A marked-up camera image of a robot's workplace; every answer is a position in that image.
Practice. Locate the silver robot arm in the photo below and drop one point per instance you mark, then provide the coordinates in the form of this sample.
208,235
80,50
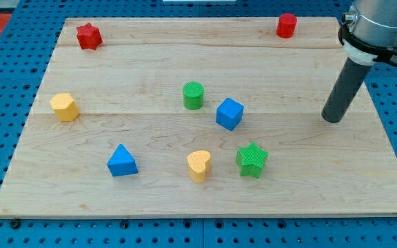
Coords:
368,32

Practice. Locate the wooden board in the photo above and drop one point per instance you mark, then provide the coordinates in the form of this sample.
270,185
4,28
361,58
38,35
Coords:
129,91

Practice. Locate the blue cube block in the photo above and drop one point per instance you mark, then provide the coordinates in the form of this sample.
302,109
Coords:
229,114

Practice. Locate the green cylinder block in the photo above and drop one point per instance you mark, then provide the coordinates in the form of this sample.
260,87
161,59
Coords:
193,93

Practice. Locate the yellow heart block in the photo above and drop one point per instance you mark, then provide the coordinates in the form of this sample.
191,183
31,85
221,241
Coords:
198,165

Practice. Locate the green star block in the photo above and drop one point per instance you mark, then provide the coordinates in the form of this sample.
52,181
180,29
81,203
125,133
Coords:
251,160

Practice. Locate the blue triangle block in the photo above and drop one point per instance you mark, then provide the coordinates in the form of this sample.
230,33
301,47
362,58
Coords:
121,162

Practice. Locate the yellow hexagon block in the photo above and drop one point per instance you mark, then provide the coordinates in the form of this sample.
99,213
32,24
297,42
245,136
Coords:
64,107

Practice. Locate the red cylinder block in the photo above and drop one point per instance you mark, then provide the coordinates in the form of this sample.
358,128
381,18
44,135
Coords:
286,25

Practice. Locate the red star block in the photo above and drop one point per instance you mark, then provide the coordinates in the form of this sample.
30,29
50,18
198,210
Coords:
89,37

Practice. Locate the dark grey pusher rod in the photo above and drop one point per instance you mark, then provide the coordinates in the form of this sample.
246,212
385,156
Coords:
344,90

